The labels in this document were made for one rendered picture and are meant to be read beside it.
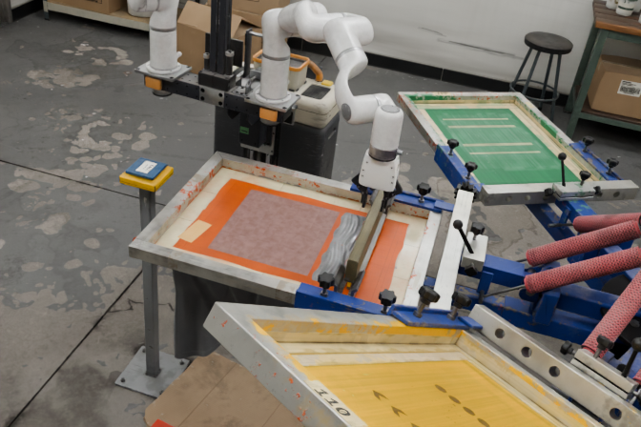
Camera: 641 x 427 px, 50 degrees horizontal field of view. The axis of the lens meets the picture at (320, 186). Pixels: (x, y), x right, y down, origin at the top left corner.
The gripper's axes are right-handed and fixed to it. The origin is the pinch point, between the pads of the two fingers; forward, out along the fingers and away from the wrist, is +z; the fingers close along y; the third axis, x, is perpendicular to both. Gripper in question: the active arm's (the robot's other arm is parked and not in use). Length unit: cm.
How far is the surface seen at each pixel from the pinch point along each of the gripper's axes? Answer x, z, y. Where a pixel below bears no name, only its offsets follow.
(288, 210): -11.4, 17.8, 27.7
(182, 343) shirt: 20, 54, 48
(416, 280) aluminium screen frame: 10.3, 14.9, -16.4
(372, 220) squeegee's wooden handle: -2.1, 7.7, -0.2
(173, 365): -19, 112, 72
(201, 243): 15, 18, 45
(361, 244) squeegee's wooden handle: 10.3, 7.8, -0.1
